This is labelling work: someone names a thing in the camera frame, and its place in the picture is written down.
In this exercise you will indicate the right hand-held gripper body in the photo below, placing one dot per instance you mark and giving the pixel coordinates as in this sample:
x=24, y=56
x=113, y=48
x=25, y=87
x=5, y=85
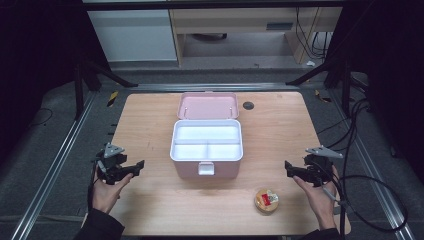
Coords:
x=318, y=170

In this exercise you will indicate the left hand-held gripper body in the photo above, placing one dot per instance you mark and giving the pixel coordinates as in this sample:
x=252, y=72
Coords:
x=111, y=165

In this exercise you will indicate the round yellow snack pack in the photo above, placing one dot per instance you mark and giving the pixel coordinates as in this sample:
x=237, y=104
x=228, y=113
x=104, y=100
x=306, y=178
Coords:
x=266, y=201

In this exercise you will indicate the white divided tray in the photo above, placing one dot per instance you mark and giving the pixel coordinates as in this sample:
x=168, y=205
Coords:
x=206, y=133

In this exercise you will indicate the pink storage box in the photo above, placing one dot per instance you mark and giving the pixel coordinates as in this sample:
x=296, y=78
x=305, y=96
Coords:
x=207, y=106

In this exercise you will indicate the person's left hand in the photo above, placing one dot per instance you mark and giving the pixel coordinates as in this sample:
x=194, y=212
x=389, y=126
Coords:
x=105, y=196

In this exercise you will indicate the person's right hand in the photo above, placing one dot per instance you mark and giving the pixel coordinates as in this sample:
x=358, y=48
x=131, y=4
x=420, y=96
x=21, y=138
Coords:
x=321, y=206

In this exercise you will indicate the yellow black tape strip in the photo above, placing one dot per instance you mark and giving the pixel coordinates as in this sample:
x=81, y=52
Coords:
x=112, y=98
x=321, y=96

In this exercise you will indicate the black table grommet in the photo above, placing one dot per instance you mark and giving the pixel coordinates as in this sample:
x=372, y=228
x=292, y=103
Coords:
x=248, y=105

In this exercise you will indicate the black metal stand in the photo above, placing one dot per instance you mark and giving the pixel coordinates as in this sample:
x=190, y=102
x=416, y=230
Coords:
x=346, y=90
x=79, y=93

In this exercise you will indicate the white paper scrap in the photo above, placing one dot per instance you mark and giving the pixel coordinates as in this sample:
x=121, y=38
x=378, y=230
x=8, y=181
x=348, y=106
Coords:
x=310, y=63

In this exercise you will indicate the dark curtain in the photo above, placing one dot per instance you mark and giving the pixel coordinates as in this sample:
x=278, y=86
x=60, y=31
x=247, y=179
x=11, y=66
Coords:
x=393, y=66

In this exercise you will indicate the white cabinet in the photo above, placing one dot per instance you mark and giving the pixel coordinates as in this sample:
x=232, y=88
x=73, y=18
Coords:
x=133, y=35

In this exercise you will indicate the light wooden desk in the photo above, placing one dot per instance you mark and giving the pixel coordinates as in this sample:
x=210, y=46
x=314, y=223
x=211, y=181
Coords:
x=233, y=20

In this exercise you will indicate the aluminium floor rail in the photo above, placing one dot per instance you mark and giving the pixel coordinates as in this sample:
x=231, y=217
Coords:
x=213, y=87
x=50, y=173
x=376, y=180

